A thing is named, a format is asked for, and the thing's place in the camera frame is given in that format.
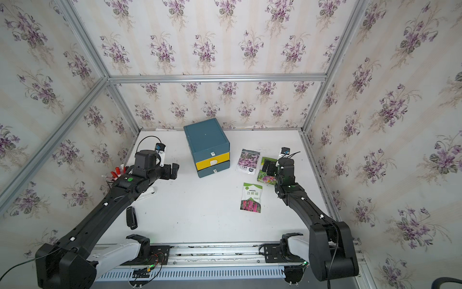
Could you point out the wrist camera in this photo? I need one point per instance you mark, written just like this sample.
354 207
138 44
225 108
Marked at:
284 153
160 149

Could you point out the teal bottom drawer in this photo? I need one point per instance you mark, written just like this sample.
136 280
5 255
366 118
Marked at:
214 169

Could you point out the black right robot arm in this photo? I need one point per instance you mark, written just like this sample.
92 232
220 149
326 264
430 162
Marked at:
328 248

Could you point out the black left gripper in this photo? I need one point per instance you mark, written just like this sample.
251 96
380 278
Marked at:
166 174

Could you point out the pink flower seed bag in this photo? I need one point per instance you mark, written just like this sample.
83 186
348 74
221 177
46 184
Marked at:
247 162

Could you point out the teal drawer cabinet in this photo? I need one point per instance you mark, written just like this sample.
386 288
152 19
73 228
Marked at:
205 134

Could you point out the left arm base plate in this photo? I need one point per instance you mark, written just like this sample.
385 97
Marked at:
157 255

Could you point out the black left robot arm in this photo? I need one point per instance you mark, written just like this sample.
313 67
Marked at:
68 264

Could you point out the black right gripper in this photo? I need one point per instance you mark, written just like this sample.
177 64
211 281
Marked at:
271 165

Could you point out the aluminium mounting rail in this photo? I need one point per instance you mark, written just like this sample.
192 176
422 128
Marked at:
193 262

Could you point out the yellow drawer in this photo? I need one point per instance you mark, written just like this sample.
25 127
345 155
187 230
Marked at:
216 159

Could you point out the teal drawer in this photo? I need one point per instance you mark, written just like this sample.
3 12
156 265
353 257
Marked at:
204 154
214 169

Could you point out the white marker pen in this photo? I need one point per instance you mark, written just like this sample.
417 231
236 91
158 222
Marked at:
149 192

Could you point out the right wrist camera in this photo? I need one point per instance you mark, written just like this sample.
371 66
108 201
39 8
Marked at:
284 153

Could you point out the green seed bag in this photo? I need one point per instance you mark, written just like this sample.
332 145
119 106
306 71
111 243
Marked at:
263 177

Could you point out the black stapler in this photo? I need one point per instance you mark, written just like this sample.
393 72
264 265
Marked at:
131 218

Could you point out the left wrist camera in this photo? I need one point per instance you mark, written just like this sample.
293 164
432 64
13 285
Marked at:
160 149

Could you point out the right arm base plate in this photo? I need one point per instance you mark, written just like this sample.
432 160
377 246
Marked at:
277 253

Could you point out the teal top drawer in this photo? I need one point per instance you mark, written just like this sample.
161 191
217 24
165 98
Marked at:
204 154

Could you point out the white lupin seed bag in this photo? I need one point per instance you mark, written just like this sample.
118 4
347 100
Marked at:
251 198

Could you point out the red marker pens holder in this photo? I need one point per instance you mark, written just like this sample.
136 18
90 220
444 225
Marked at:
116 173

